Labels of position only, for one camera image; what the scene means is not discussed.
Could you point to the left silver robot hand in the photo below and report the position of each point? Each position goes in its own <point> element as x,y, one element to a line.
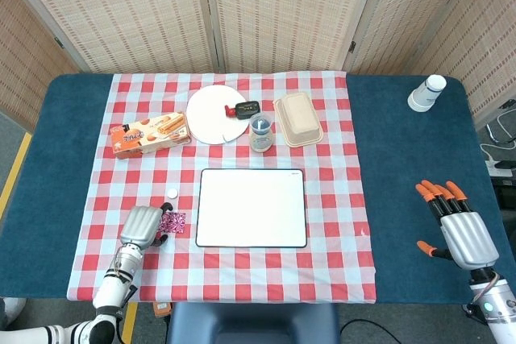
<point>139,226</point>

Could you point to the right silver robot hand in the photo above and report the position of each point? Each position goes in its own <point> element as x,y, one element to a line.
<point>467,241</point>

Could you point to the pink candy wrapper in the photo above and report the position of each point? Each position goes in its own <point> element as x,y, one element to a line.
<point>174,223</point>

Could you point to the small white bottle cap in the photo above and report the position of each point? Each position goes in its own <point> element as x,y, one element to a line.
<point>172,193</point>

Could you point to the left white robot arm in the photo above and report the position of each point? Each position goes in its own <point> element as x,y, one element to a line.
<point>117,283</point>

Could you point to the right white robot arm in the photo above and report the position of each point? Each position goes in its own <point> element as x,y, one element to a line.
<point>498,303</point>

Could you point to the white rectangular board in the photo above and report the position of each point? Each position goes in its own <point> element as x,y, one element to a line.
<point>252,209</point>

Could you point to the white power strip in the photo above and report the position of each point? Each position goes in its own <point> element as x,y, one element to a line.
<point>498,167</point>

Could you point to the orange tag under table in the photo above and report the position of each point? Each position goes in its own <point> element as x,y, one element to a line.
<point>162,309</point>

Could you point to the orange biscuit box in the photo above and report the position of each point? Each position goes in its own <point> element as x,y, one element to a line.
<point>149,136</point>

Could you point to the blue table cover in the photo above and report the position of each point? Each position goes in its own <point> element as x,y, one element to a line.
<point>403,158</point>

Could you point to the red white checkered tablecloth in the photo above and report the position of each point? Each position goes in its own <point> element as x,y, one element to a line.
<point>242,275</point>

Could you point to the white paper plate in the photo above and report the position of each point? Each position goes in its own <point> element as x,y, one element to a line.
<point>209,116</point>

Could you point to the dark blue chair seat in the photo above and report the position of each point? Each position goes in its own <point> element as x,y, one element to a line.
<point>254,326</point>

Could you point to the clear dressing bottle blue cap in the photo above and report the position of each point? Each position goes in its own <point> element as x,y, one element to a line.
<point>261,134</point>

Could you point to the white paper cup stack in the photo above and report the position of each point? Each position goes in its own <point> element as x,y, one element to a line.
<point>426,93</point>

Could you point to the dark bottle with red cap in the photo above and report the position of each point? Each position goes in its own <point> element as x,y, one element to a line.
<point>246,110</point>

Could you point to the beige plastic container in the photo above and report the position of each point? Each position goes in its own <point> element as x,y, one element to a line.
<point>298,118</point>

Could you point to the woven folding screen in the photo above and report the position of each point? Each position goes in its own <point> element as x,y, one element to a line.
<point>282,17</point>

